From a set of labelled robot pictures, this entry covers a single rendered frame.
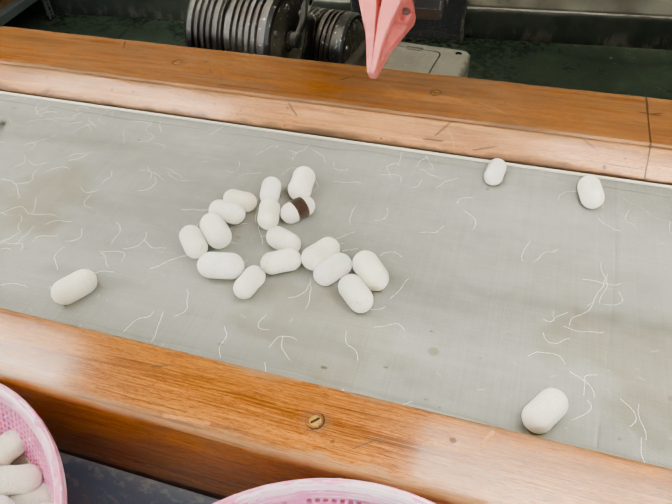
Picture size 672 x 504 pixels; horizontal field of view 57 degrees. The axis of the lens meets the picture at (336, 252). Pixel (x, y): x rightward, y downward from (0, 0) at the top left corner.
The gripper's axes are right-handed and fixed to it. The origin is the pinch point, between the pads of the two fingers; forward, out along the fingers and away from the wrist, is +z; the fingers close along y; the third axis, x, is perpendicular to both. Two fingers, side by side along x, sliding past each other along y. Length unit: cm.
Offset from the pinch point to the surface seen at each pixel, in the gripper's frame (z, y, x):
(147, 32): -73, -140, 168
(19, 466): 35.3, -12.7, -18.0
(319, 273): 19.5, 0.7, -6.6
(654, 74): -79, 57, 174
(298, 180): 11.4, -4.5, -0.7
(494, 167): 6.5, 12.0, 4.0
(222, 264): 20.3, -6.8, -7.8
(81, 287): 24.2, -16.7, -10.5
